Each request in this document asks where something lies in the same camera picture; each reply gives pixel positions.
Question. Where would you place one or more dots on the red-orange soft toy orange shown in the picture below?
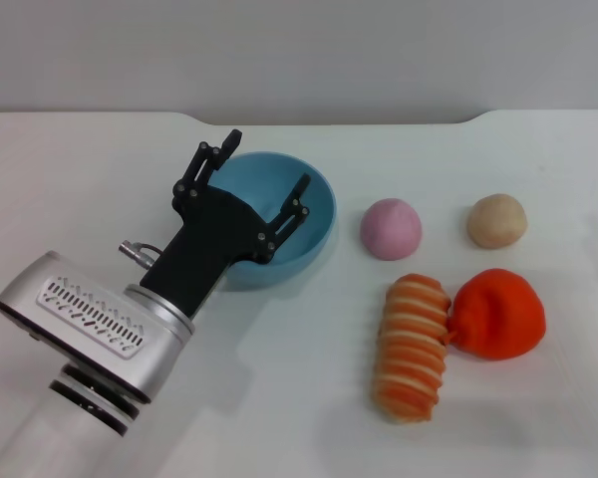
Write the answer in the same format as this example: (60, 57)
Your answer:
(498, 313)

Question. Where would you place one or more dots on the beige round bun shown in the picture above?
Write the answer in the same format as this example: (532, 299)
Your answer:
(497, 221)

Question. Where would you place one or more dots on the pink round bun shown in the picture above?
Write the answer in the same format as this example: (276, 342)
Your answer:
(391, 229)

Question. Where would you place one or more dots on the blue bowl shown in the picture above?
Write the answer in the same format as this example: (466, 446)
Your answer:
(264, 179)

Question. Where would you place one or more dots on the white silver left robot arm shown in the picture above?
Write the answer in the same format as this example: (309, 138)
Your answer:
(55, 438)

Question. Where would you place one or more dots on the orange white striped bread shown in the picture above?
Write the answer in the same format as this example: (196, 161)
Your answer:
(411, 348)

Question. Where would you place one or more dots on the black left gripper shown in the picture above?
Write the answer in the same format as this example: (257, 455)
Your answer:
(204, 239)

